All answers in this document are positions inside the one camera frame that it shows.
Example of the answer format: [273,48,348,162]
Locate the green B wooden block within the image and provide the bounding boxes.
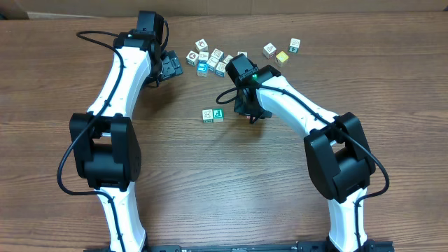
[237,51,248,57]

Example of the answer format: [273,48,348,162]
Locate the blue letter wooden block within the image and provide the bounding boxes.
[197,62,209,77]

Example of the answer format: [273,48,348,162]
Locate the green letter wooden block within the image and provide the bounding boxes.
[213,108,224,123]

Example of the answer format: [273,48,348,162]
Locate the sailboat picture wooden block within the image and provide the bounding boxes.
[202,109,214,123]

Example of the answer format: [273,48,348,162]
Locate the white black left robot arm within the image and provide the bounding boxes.
[62,10,183,251]

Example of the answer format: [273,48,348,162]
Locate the turtle picture wooden block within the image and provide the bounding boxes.
[223,55,233,64]

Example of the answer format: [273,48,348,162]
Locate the pretzel picture wooden block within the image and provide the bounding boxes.
[215,62,226,77]

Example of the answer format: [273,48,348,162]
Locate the top row picture block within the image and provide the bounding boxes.
[211,48,224,61]

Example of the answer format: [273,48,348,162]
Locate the brown circle picture block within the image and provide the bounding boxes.
[185,50,199,67]

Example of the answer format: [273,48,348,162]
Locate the red trim white block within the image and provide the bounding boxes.
[263,43,277,59]

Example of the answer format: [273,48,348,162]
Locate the red picture far-left block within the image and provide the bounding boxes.
[195,38,209,52]

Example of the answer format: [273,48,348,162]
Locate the yellow wooden block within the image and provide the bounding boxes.
[275,51,289,67]

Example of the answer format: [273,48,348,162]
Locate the teal trim white block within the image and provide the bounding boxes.
[288,38,301,53]

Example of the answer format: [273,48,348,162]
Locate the cardboard sheet at back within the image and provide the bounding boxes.
[1,0,447,19]

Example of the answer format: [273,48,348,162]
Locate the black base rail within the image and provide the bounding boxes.
[84,239,395,252]

